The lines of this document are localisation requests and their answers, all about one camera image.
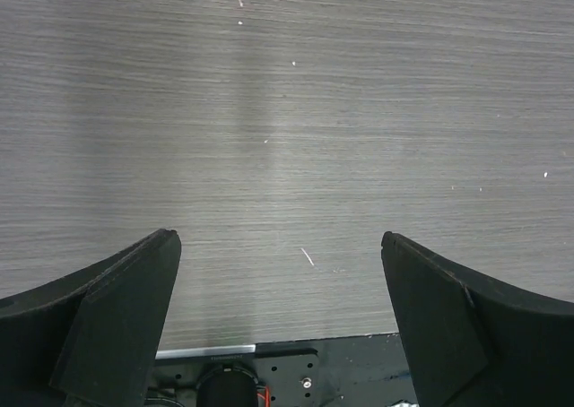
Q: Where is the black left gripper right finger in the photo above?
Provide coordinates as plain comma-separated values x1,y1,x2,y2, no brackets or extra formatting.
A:
381,231,573,406

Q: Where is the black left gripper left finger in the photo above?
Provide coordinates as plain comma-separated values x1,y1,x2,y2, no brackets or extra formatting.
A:
1,229,181,406

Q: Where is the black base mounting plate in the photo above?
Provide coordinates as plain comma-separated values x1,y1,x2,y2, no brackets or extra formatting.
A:
144,333,418,406

